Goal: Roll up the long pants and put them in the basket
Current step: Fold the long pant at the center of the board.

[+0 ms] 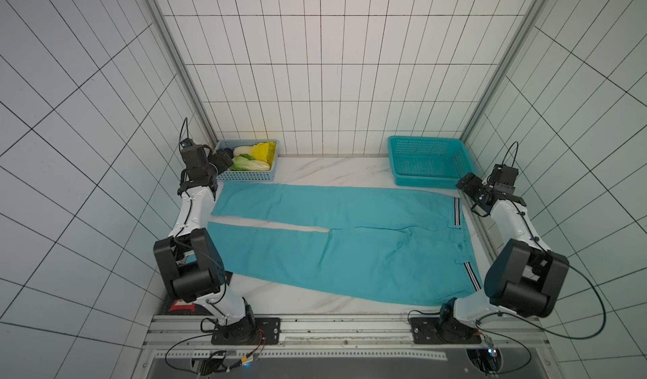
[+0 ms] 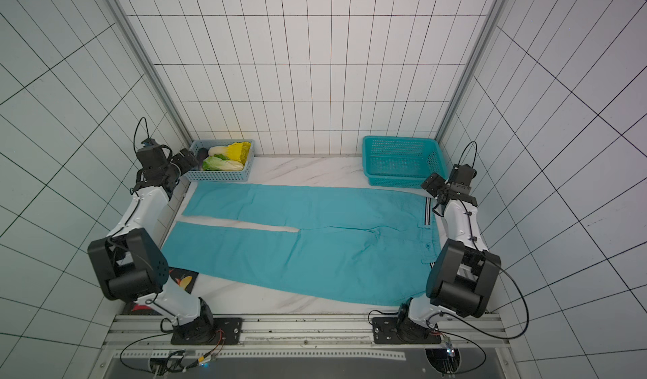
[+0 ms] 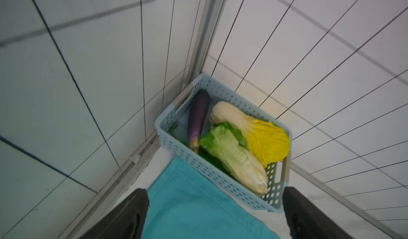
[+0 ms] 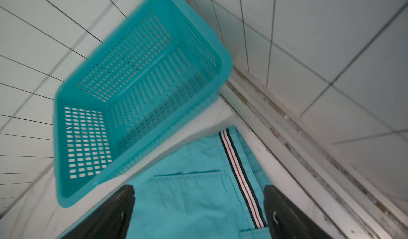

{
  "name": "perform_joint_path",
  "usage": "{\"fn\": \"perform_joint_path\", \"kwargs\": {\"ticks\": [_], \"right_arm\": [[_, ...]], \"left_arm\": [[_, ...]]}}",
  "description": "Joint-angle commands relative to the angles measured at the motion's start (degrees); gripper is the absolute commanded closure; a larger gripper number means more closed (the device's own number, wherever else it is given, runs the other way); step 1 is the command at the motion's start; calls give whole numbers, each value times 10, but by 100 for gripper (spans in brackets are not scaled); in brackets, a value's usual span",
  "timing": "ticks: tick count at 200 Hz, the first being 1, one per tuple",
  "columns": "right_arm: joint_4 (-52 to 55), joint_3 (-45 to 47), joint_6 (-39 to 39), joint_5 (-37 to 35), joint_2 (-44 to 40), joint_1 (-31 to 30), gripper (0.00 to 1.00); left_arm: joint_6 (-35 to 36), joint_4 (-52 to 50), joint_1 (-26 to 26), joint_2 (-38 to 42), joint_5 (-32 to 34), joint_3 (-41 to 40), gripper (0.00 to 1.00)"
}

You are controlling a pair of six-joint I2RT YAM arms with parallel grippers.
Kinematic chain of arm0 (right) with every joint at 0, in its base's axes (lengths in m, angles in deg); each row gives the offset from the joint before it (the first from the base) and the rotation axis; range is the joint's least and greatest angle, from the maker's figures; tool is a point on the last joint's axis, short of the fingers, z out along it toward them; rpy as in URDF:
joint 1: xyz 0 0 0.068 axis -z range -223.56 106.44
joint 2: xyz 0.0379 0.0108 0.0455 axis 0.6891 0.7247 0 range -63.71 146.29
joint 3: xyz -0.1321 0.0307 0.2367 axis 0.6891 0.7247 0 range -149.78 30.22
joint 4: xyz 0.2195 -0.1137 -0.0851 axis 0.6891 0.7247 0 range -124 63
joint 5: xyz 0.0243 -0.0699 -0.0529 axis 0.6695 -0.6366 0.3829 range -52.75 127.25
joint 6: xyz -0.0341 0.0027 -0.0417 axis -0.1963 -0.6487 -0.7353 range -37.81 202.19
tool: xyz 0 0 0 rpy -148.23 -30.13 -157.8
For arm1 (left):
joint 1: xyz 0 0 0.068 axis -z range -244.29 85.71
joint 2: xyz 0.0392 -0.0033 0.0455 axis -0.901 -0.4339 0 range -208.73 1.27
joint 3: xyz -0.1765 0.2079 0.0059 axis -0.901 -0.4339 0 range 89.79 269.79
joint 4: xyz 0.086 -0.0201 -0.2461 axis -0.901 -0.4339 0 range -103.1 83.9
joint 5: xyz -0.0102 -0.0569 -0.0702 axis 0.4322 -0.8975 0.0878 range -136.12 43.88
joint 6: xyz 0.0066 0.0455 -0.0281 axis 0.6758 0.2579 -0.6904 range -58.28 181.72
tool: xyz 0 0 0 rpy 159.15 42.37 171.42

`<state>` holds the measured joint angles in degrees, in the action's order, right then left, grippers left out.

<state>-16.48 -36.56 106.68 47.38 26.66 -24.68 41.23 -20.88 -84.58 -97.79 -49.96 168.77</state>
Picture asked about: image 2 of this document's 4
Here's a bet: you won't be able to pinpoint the teal long pants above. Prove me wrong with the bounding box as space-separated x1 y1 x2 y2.
162 182 441 307

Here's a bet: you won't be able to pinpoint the green napa cabbage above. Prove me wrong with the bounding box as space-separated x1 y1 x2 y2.
202 155 244 172

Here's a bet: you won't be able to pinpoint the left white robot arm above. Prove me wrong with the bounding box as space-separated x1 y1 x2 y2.
88 143 216 345

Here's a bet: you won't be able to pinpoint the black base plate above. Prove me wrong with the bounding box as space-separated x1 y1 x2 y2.
371 317 441 345
171 318 244 346

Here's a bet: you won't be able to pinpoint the right base cable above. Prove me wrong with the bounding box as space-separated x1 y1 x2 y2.
434 257 530 375

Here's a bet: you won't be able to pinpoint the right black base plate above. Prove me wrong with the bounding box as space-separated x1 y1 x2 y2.
371 317 441 345

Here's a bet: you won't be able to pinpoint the aluminium mounting rail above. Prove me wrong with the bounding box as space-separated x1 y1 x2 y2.
90 312 517 378

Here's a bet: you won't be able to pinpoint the left base cable bundle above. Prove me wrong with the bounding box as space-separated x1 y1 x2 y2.
118 327 226 376

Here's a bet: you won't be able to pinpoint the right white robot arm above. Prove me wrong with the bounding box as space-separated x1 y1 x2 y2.
395 164 501 344

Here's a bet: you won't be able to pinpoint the dark purple eggplant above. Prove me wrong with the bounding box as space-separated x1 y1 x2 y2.
195 148 209 164

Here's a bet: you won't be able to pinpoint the light blue perforated basket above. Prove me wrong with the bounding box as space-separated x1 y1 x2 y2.
185 140 254 182

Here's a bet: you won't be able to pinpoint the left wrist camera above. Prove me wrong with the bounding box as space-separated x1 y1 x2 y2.
136 137 173 172

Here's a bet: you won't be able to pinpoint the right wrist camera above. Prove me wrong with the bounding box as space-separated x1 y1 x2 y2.
448 164 477 189

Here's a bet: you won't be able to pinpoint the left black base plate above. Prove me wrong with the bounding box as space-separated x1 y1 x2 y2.
171 318 244 346

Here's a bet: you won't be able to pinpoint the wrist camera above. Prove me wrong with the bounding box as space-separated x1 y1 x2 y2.
136 137 173 172
448 164 477 189

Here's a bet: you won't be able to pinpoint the teal plastic basket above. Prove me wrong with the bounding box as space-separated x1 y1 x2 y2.
362 136 448 189

